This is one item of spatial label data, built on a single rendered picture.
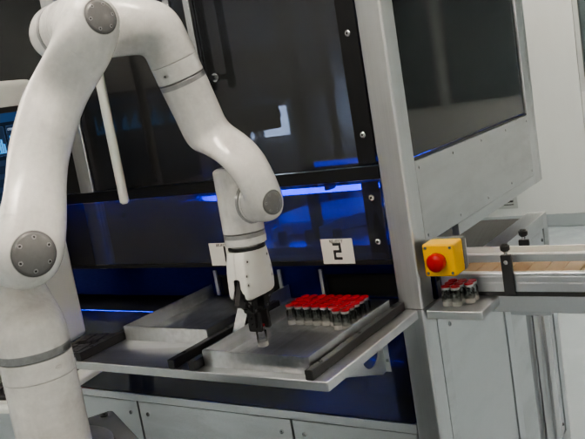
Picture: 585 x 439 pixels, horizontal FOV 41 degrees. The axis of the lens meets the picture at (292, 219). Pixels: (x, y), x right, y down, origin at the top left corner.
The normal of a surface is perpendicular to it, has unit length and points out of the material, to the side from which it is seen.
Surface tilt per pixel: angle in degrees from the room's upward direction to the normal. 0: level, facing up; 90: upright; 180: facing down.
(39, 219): 66
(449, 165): 90
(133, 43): 118
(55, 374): 90
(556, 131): 90
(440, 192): 90
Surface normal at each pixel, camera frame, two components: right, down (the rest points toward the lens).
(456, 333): 0.83, -0.04
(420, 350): -0.54, 0.23
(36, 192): 0.50, -0.42
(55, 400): 0.56, 0.04
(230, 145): 0.13, -0.61
